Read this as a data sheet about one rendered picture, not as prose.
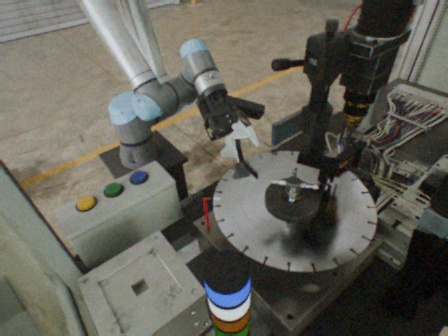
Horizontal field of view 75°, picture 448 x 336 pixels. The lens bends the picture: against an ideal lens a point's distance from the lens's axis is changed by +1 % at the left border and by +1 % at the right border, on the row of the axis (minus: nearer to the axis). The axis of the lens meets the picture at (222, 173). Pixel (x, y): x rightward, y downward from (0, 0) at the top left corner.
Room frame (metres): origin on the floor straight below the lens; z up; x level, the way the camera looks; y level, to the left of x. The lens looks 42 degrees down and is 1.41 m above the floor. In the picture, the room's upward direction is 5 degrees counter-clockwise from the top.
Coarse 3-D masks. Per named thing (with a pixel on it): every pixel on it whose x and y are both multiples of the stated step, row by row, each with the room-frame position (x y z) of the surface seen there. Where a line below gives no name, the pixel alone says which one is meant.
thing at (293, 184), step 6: (294, 168) 0.45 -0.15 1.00; (294, 174) 0.43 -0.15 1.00; (270, 180) 0.42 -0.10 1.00; (276, 180) 0.42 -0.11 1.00; (282, 180) 0.42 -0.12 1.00; (288, 180) 0.41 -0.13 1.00; (294, 180) 0.41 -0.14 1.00; (300, 180) 0.41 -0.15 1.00; (288, 186) 0.40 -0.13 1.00; (294, 186) 0.40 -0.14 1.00; (300, 186) 0.40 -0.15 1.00; (306, 186) 0.40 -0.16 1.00; (312, 186) 0.40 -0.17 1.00; (288, 192) 0.40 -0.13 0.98; (294, 192) 0.38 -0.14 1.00; (294, 198) 0.37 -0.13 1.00
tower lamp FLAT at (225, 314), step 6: (246, 300) 0.13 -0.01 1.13; (210, 306) 0.13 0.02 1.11; (216, 306) 0.12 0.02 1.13; (240, 306) 0.12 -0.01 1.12; (246, 306) 0.13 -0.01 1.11; (216, 312) 0.12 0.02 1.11; (222, 312) 0.12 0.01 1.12; (228, 312) 0.12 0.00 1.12; (234, 312) 0.12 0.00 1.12; (240, 312) 0.12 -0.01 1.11; (246, 312) 0.13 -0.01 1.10; (222, 318) 0.12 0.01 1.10; (228, 318) 0.12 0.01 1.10; (234, 318) 0.12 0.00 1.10; (240, 318) 0.12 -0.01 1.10
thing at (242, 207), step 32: (256, 160) 0.54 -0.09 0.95; (288, 160) 0.53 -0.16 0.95; (224, 192) 0.44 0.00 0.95; (256, 192) 0.44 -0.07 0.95; (320, 192) 0.42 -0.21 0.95; (352, 192) 0.41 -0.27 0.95; (224, 224) 0.36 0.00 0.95; (256, 224) 0.35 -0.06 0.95; (288, 224) 0.34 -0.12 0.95; (320, 224) 0.34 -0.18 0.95; (352, 224) 0.33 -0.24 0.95; (256, 256) 0.28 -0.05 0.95; (288, 256) 0.28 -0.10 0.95; (320, 256) 0.27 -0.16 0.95; (352, 256) 0.27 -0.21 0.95
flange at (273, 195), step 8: (272, 184) 0.45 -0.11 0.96; (272, 192) 0.42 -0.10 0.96; (280, 192) 0.42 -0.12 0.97; (304, 192) 0.41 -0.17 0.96; (312, 192) 0.41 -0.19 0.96; (264, 200) 0.41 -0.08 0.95; (272, 200) 0.40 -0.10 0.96; (280, 200) 0.40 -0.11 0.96; (288, 200) 0.39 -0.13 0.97; (296, 200) 0.39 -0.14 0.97; (304, 200) 0.39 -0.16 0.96; (312, 200) 0.39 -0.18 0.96; (272, 208) 0.38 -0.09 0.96; (280, 208) 0.38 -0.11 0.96; (288, 208) 0.38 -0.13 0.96; (296, 208) 0.37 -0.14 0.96; (304, 208) 0.37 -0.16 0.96; (312, 208) 0.37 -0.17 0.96; (280, 216) 0.36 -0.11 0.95; (288, 216) 0.36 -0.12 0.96; (296, 216) 0.36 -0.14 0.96; (304, 216) 0.36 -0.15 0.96
